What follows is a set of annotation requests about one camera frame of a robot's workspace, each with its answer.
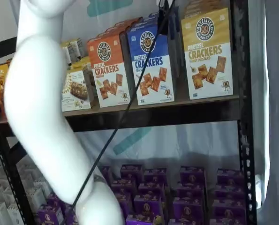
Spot mint chocolate sweet thins box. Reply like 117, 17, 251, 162
60, 41, 72, 68
70, 38, 89, 62

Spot purple Annie's snack box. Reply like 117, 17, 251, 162
175, 182, 205, 200
120, 164, 143, 181
46, 193, 67, 210
115, 193, 134, 211
65, 205, 80, 225
134, 195, 165, 218
217, 168, 244, 186
179, 166, 205, 185
143, 168, 168, 185
126, 214, 163, 225
37, 205, 64, 225
111, 180, 133, 195
209, 217, 248, 225
99, 165, 113, 186
211, 200, 247, 221
168, 217, 202, 225
173, 198, 205, 220
138, 182, 166, 197
214, 184, 245, 202

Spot grey white fabric curtain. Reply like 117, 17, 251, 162
247, 0, 279, 225

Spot black metal shelving rack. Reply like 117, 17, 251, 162
0, 0, 257, 225

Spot yellow white pretzel crackers box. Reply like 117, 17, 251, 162
183, 0, 230, 12
181, 7, 234, 100

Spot brown wooden shelf board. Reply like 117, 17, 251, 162
61, 94, 240, 118

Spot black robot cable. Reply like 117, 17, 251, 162
59, 0, 177, 225

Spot orange white pretzel crackers box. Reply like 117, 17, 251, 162
105, 18, 140, 32
96, 27, 128, 39
86, 34, 131, 109

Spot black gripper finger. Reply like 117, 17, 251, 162
157, 0, 170, 36
169, 5, 180, 41

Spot blue white pretzel crackers box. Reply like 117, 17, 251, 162
127, 24, 175, 106
136, 13, 160, 30

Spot almond flour bars box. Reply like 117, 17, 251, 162
71, 56, 91, 63
61, 68, 92, 112
68, 61, 97, 103

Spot white backdrop with teal logo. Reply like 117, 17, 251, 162
9, 0, 240, 171

